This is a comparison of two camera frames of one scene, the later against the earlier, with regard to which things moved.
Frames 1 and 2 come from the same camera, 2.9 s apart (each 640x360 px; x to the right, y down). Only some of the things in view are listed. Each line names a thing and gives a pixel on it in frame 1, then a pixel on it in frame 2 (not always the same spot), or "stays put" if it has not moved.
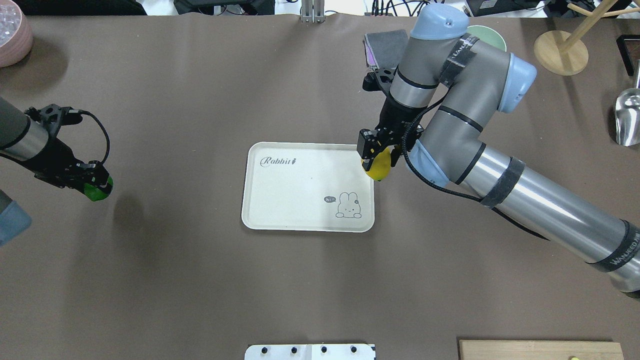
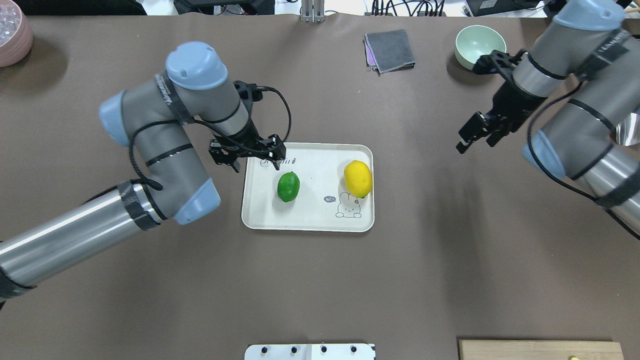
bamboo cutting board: (540, 350) stays put
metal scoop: (627, 114) stays put
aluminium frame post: (312, 11) stays put
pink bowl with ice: (16, 35) stays put
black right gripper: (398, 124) to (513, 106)
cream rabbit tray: (307, 187) stays put
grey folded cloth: (385, 49) stays put
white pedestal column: (310, 352) stays put
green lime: (96, 193) to (288, 186)
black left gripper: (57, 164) to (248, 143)
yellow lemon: (381, 165) to (358, 178)
